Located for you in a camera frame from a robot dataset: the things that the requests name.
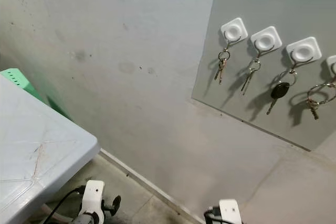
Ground white plastic folding table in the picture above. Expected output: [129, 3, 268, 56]
[0, 77, 100, 224]

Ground green plastic stool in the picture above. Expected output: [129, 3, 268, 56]
[0, 68, 50, 104]

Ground small brass key set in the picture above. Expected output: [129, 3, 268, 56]
[214, 49, 231, 85]

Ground silver key set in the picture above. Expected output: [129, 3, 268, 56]
[240, 58, 262, 97]

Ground black car key set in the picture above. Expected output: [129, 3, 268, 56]
[266, 68, 298, 115]

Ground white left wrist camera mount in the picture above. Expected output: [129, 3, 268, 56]
[81, 180, 106, 219]

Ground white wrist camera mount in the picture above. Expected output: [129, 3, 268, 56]
[219, 199, 242, 224]
[81, 180, 106, 219]

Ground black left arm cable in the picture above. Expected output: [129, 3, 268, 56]
[43, 185, 85, 224]

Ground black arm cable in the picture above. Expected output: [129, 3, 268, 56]
[43, 185, 85, 224]
[204, 208, 221, 224]

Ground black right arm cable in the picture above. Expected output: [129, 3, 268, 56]
[204, 208, 221, 224]

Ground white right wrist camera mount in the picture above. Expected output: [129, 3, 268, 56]
[219, 199, 242, 224]

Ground white square wall hook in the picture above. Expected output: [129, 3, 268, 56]
[220, 18, 248, 45]
[327, 55, 336, 78]
[286, 37, 322, 65]
[250, 26, 282, 54]

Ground large ring key set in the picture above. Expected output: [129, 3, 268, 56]
[306, 81, 336, 120]

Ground grey wall board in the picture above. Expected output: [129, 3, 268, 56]
[192, 0, 336, 151]

